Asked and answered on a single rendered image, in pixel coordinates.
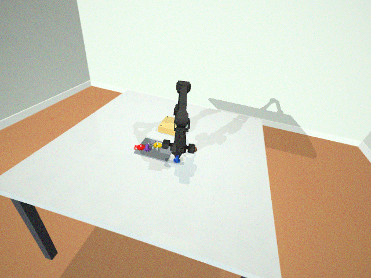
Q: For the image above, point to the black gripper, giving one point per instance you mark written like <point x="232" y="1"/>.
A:
<point x="190" y="147"/>

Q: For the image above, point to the blue gear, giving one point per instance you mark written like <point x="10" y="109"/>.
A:
<point x="176" y="160"/>

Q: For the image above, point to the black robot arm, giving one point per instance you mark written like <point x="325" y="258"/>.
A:
<point x="181" y="118"/>

